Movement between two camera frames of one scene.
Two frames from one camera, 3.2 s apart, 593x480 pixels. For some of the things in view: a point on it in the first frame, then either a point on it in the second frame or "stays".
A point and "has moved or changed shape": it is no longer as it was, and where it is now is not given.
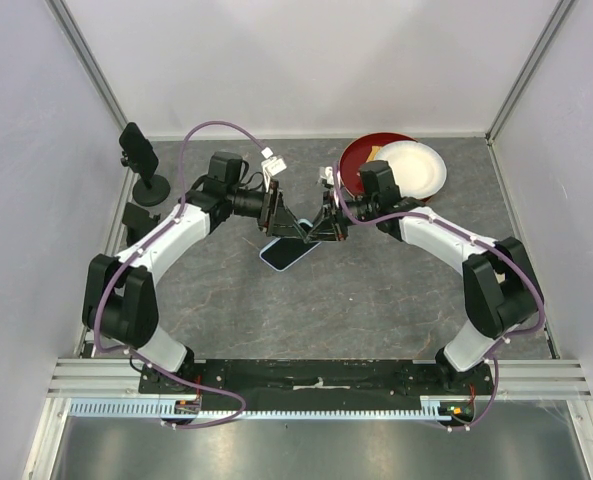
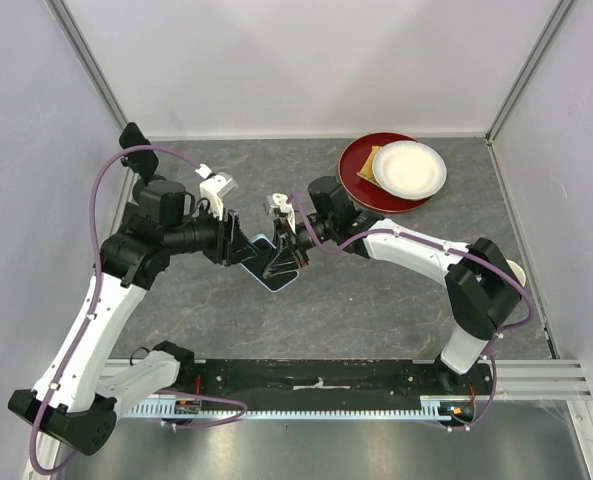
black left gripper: x=284 y=223 to x=230 y=247
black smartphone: x=138 y=149 stays
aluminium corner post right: x=542 y=42 stays
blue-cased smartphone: x=284 y=252 has moved or changed shape
